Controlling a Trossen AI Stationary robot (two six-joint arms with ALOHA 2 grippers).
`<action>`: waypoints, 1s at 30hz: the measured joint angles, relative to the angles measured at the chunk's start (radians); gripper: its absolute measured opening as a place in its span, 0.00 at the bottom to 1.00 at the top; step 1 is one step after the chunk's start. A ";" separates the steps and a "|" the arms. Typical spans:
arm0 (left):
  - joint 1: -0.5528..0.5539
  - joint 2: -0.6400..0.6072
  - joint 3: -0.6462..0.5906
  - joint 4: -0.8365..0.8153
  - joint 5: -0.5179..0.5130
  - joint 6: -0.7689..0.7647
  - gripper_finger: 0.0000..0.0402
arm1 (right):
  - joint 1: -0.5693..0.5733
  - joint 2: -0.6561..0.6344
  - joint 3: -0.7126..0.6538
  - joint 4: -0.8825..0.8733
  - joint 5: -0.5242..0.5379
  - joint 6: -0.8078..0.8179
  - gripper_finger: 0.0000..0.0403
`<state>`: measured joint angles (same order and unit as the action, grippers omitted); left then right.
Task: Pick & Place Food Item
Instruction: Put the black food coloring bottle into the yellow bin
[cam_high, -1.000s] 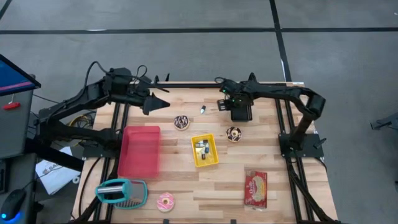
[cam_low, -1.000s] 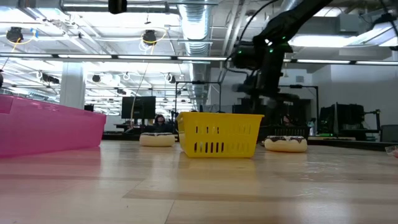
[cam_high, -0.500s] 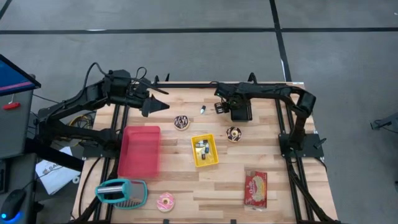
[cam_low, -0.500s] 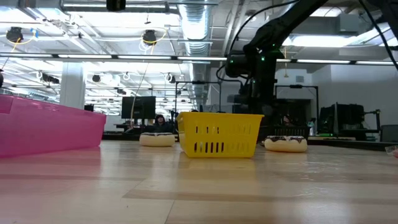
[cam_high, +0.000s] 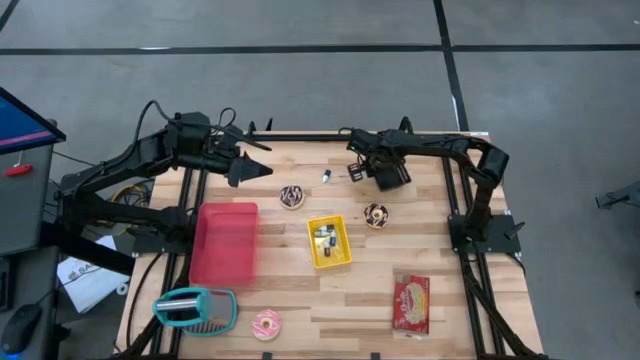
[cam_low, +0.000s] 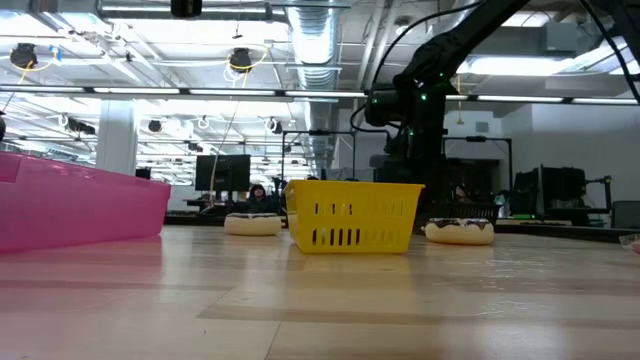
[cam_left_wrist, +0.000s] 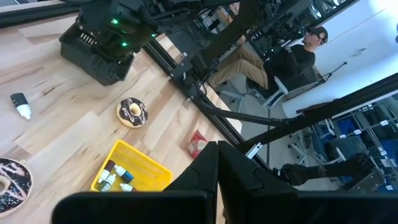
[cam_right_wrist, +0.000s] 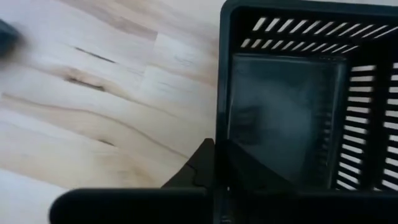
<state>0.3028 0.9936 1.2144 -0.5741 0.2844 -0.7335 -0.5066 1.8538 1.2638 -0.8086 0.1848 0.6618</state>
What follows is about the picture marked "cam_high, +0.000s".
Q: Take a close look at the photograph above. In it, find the pink plastic bin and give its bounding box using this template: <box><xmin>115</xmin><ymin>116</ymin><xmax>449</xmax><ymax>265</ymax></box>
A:
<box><xmin>188</xmin><ymin>201</ymin><xmax>260</xmax><ymax>288</ymax></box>

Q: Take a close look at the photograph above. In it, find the yellow slotted plastic basket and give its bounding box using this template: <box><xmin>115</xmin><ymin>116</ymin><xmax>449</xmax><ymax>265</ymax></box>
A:
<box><xmin>306</xmin><ymin>214</ymin><xmax>353</xmax><ymax>270</ymax></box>

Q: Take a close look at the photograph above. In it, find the red tag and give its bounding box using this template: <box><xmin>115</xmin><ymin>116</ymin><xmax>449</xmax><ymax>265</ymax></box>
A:
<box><xmin>3</xmin><ymin>163</ymin><xmax>34</xmax><ymax>178</ymax></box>

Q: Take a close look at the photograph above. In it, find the white printed paper bag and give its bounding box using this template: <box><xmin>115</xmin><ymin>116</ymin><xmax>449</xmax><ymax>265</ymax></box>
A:
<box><xmin>55</xmin><ymin>234</ymin><xmax>132</xmax><ymax>315</ymax></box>

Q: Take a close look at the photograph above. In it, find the chocolate frosted toy donut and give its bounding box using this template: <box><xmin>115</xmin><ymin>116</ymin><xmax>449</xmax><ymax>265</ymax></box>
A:
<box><xmin>362</xmin><ymin>202</ymin><xmax>390</xmax><ymax>230</ymax></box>
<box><xmin>279</xmin><ymin>184</ymin><xmax>307</xmax><ymax>211</ymax></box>

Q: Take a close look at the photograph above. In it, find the blue screen monitor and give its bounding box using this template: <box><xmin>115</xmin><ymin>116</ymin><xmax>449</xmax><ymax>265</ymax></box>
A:
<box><xmin>0</xmin><ymin>85</ymin><xmax>68</xmax><ymax>156</ymax></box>

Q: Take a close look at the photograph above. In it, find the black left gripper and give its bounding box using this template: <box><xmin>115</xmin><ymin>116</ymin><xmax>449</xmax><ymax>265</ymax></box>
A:
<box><xmin>202</xmin><ymin>127</ymin><xmax>275</xmax><ymax>189</ymax></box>

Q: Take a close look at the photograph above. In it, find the teal framed metal grater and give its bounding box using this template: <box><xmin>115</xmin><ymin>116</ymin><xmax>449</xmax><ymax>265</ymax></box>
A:
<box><xmin>151</xmin><ymin>286</ymin><xmax>239</xmax><ymax>337</ymax></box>

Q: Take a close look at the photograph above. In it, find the black computer mouse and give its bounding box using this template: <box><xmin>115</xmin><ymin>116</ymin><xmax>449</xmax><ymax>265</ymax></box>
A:
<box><xmin>0</xmin><ymin>303</ymin><xmax>44</xmax><ymax>357</ymax></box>

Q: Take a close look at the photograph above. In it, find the pink frosted toy donut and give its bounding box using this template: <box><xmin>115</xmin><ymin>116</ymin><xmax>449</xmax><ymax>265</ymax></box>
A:
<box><xmin>251</xmin><ymin>308</ymin><xmax>282</xmax><ymax>342</ymax></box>

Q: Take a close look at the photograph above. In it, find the black slotted plastic tray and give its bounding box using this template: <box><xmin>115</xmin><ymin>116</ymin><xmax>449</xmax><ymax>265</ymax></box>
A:
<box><xmin>372</xmin><ymin>160</ymin><xmax>413</xmax><ymax>193</ymax></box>

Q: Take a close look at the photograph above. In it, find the black support bar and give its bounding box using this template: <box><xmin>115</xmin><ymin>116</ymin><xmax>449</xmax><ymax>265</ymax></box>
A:
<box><xmin>38</xmin><ymin>219</ymin><xmax>137</xmax><ymax>277</ymax></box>

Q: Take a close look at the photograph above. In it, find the red snack packet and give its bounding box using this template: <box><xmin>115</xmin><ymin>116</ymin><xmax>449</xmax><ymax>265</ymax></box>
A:
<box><xmin>391</xmin><ymin>274</ymin><xmax>432</xmax><ymax>337</ymax></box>

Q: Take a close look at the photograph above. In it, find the black metal table frame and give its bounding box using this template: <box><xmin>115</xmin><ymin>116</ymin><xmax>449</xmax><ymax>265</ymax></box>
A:
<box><xmin>114</xmin><ymin>130</ymin><xmax>549</xmax><ymax>360</ymax></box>

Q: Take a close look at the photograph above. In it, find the yellow cable bundle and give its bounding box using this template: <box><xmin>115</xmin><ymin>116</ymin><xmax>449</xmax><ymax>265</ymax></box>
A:
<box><xmin>110</xmin><ymin>183</ymin><xmax>151</xmax><ymax>226</ymax></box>

